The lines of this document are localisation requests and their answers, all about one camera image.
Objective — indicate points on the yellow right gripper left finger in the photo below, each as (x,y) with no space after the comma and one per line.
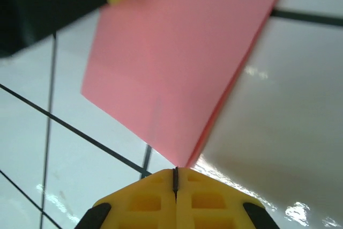
(150,207)

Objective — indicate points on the pink paper sheet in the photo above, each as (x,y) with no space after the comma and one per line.
(174,65)

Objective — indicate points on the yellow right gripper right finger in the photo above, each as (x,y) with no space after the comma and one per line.
(209,207)

